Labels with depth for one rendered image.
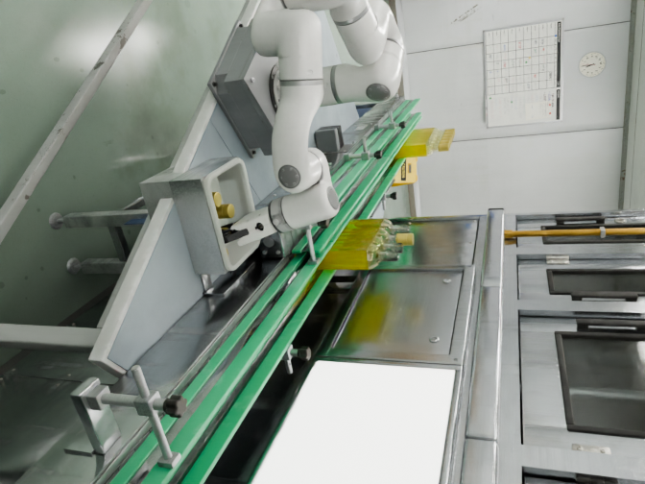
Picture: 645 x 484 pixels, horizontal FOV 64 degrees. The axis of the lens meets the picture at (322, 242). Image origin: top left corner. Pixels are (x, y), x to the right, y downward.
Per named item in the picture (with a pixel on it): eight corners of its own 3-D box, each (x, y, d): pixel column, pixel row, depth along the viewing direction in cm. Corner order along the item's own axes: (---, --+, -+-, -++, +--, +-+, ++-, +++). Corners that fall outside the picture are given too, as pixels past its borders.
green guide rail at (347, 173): (286, 228, 131) (316, 227, 128) (285, 224, 131) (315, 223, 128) (405, 101, 281) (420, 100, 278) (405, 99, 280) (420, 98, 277)
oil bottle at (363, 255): (303, 270, 142) (378, 270, 134) (299, 252, 140) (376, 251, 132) (310, 261, 147) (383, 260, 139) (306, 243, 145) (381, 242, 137)
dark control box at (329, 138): (316, 153, 189) (338, 151, 186) (313, 132, 186) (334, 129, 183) (323, 147, 196) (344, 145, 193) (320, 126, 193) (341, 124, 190)
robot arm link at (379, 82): (326, 86, 123) (391, 76, 116) (336, 48, 129) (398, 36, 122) (341, 114, 131) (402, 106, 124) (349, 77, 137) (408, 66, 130)
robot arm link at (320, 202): (307, 147, 100) (324, 140, 108) (262, 164, 104) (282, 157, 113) (335, 219, 103) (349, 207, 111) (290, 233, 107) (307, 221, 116)
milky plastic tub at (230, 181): (197, 275, 116) (230, 275, 113) (169, 180, 108) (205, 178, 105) (232, 243, 131) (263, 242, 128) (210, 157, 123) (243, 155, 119)
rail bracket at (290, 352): (254, 375, 116) (310, 380, 111) (248, 350, 113) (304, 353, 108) (262, 364, 119) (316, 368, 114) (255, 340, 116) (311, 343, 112)
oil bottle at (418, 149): (386, 159, 236) (448, 155, 226) (384, 147, 234) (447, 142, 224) (388, 156, 241) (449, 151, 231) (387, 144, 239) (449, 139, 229)
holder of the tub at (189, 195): (202, 295, 119) (230, 296, 116) (168, 181, 108) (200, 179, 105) (235, 261, 133) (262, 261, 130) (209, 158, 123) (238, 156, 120)
